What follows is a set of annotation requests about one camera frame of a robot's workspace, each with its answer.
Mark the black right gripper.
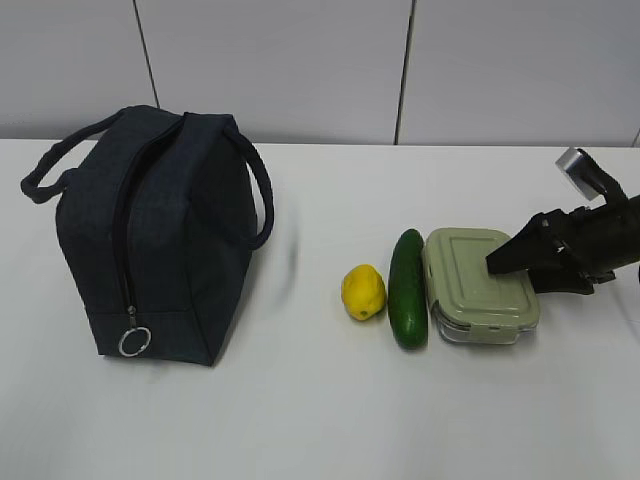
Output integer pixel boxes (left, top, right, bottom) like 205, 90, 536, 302
486, 196, 639, 295

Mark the green lid glass container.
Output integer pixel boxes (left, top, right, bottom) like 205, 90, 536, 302
422, 227, 540, 345

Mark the green cucumber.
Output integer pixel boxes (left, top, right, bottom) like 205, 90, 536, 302
387, 229, 428, 350

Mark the dark blue lunch bag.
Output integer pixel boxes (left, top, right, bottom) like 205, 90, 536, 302
20, 105, 274, 366

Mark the yellow lemon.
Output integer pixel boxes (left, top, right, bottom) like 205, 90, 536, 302
341, 264, 387, 321

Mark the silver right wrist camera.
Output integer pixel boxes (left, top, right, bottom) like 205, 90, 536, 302
555, 148, 627, 203

